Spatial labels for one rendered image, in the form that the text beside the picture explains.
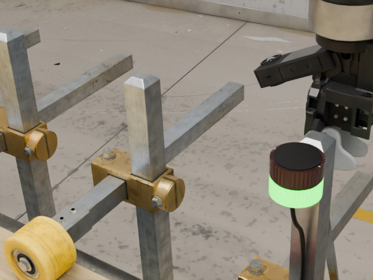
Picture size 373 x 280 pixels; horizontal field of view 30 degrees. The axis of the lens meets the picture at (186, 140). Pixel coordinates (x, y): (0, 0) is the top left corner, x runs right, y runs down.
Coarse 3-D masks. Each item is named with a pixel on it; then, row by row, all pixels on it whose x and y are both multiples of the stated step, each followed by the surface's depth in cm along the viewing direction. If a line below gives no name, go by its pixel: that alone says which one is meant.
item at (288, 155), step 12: (288, 144) 78; (300, 144) 78; (276, 156) 76; (288, 156) 76; (300, 156) 76; (312, 156) 76; (288, 168) 74; (300, 168) 74; (312, 168) 74; (300, 228) 82; (300, 240) 84; (300, 276) 88
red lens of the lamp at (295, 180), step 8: (280, 144) 78; (272, 152) 77; (272, 160) 76; (272, 168) 76; (280, 168) 74; (320, 168) 74; (272, 176) 76; (280, 176) 75; (288, 176) 74; (296, 176) 74; (304, 176) 74; (312, 176) 74; (320, 176) 75; (280, 184) 75; (288, 184) 75; (296, 184) 74; (304, 184) 74; (312, 184) 75
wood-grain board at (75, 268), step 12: (0, 228) 101; (0, 240) 98; (0, 252) 96; (0, 264) 94; (0, 276) 92; (12, 276) 92; (60, 276) 92; (72, 276) 92; (84, 276) 92; (96, 276) 92
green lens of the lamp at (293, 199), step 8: (272, 184) 76; (320, 184) 76; (272, 192) 77; (280, 192) 76; (288, 192) 75; (296, 192) 75; (304, 192) 75; (312, 192) 75; (320, 192) 76; (280, 200) 76; (288, 200) 76; (296, 200) 75; (304, 200) 75; (312, 200) 76
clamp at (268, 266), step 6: (258, 258) 97; (264, 264) 96; (270, 264) 96; (276, 264) 96; (246, 270) 96; (264, 270) 95; (270, 270) 95; (276, 270) 95; (282, 270) 95; (288, 270) 95; (240, 276) 95; (246, 276) 95; (252, 276) 95; (258, 276) 94; (264, 276) 94; (270, 276) 94; (276, 276) 94; (282, 276) 94; (288, 276) 94
